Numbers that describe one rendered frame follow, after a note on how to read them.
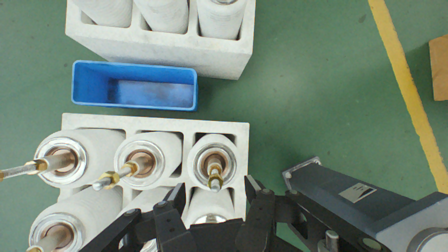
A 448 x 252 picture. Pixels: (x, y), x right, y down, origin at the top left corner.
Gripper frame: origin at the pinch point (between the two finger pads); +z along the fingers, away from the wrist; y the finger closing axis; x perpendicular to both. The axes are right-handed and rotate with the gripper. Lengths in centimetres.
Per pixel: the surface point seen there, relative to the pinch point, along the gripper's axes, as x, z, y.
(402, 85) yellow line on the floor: 16, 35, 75
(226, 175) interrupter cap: -2.0, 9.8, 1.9
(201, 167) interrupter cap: -0.1, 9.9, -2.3
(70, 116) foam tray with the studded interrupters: 10.7, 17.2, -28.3
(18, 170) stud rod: 3.2, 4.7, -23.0
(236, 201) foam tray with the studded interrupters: -10.4, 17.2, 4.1
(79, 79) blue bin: 21.0, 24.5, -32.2
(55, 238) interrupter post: -8.0, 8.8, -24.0
